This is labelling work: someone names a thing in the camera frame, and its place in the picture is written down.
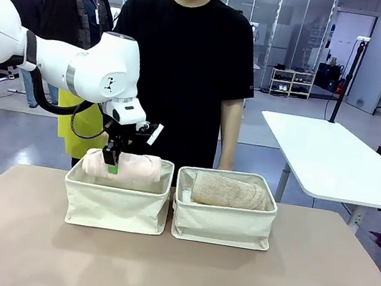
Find person's left hand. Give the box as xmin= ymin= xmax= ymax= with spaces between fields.
xmin=216 ymin=148 xmax=237 ymax=173

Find black suitcases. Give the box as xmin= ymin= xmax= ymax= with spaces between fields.
xmin=313 ymin=60 xmax=349 ymax=95

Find beige terry towel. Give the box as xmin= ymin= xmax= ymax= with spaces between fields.
xmin=190 ymin=170 xmax=271 ymax=214

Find wooden shoe rack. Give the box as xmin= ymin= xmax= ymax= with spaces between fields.
xmin=267 ymin=65 xmax=317 ymax=101

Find figure in black coat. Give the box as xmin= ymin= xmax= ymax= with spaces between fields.
xmin=16 ymin=0 xmax=130 ymax=173

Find bystander in jeans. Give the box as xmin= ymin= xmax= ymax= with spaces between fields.
xmin=0 ymin=0 xmax=54 ymax=110

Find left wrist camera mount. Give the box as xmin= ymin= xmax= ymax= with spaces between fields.
xmin=132 ymin=118 xmax=165 ymax=148

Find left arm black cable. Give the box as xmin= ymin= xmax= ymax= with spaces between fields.
xmin=24 ymin=69 xmax=118 ymax=143

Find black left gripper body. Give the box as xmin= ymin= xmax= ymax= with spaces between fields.
xmin=100 ymin=120 xmax=136 ymax=156

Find person's left forearm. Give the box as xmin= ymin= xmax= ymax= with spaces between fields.
xmin=213 ymin=95 xmax=245 ymax=154

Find white side table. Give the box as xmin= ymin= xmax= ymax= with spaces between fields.
xmin=244 ymin=109 xmax=381 ymax=239

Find grey door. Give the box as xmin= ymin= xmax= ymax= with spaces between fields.
xmin=344 ymin=10 xmax=381 ymax=116

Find cream fabric basket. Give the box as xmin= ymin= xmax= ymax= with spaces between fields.
xmin=166 ymin=161 xmax=284 ymax=254
xmin=58 ymin=144 xmax=177 ymax=239

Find black camera pole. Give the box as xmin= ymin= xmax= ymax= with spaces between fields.
xmin=328 ymin=32 xmax=371 ymax=127

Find person's black t-shirt torso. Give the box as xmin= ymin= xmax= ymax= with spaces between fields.
xmin=91 ymin=0 xmax=269 ymax=195

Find pink towel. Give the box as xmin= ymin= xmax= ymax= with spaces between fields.
xmin=80 ymin=145 xmax=163 ymax=186

